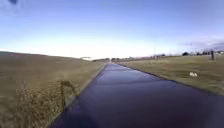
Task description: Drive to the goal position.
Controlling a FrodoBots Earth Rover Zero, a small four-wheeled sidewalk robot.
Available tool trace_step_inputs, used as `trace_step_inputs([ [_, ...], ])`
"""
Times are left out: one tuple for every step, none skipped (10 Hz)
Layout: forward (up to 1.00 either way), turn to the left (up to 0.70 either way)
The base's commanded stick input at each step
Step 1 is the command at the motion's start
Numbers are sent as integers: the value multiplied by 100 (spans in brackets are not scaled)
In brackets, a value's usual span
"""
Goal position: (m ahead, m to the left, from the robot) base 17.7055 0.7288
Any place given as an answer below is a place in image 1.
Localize distant row of trees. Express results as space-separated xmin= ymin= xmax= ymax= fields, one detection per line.
xmin=181 ymin=50 xmax=211 ymax=57

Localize dark wet asphalt path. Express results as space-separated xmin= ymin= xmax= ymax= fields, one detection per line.
xmin=49 ymin=63 xmax=224 ymax=128

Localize distant low buildings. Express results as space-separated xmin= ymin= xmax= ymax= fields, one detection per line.
xmin=209 ymin=49 xmax=224 ymax=55

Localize grass field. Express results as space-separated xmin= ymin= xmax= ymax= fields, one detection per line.
xmin=0 ymin=50 xmax=110 ymax=128
xmin=114 ymin=53 xmax=224 ymax=96

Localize white object on grass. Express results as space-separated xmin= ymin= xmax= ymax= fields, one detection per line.
xmin=188 ymin=71 xmax=199 ymax=78

